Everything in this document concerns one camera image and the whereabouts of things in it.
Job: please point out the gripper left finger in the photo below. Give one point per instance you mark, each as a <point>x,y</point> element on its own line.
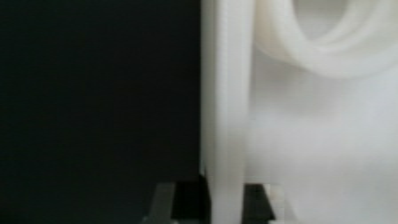
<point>180,204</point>

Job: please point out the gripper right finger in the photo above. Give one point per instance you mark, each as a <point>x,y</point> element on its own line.
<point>258,211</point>

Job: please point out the white square table top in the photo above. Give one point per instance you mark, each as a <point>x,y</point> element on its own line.
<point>299,98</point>

